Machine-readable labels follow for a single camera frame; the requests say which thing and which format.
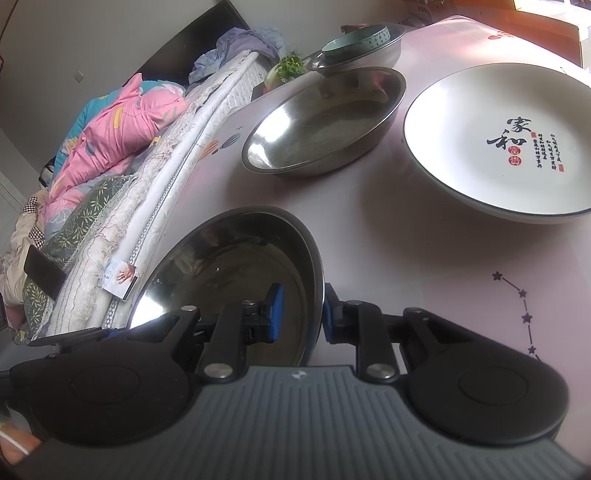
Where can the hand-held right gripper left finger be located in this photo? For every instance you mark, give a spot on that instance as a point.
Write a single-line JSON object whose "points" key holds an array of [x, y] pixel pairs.
{"points": [[277, 314]]}

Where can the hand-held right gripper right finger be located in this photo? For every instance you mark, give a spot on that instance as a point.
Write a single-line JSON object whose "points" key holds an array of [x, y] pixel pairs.
{"points": [[328, 314]]}

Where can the large shiny steel bowl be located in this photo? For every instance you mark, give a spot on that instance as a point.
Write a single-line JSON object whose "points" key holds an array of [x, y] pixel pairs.
{"points": [[221, 277]]}

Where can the large dull steel bowl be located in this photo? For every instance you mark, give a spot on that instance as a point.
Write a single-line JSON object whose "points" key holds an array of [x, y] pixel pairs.
{"points": [[314, 134]]}

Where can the white printed ceramic plate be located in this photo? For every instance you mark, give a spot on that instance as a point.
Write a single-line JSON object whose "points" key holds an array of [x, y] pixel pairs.
{"points": [[471, 138]]}

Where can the small steel bowl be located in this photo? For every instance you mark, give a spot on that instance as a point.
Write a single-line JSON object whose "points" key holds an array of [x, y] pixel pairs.
{"points": [[364, 63], [395, 38]]}

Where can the teal ceramic bowl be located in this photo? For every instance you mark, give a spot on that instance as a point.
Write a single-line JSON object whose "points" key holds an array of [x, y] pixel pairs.
{"points": [[369, 44]]}

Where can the paper mattress tag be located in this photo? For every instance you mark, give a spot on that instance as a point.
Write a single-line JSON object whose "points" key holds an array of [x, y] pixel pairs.
{"points": [[121, 279]]}

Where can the black smartphone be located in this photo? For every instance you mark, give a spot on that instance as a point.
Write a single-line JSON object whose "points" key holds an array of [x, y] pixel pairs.
{"points": [[44, 272]]}

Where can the pink printed tablecloth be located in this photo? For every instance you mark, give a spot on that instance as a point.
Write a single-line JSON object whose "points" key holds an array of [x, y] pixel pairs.
{"points": [[415, 277]]}

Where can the beige garment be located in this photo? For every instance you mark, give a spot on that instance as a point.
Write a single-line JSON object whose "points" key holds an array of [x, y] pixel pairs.
{"points": [[16, 263]]}

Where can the green patterned pillow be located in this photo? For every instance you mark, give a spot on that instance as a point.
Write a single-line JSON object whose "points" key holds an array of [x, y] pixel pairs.
{"points": [[87, 212]]}

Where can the white mattress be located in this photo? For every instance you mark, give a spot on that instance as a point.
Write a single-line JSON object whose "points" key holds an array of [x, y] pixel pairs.
{"points": [[152, 194]]}

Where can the pink floral quilt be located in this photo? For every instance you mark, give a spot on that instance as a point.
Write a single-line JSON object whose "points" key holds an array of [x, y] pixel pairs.
{"points": [[115, 134]]}

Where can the green leafy vegetable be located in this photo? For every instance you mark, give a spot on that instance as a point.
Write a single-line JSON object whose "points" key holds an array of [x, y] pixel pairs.
{"points": [[288, 69]]}

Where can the grey-blue clothes pile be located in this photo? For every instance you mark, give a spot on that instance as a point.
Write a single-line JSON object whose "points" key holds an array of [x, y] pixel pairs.
{"points": [[240, 50]]}

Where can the dark wooden headboard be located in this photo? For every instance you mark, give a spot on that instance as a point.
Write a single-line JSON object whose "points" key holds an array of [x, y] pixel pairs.
{"points": [[198, 41]]}

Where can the large white cardboard box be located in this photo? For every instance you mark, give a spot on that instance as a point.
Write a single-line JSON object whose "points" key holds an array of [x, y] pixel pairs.
{"points": [[531, 18]]}

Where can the wall switch plate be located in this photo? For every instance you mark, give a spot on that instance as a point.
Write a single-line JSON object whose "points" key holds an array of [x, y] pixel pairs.
{"points": [[79, 75]]}

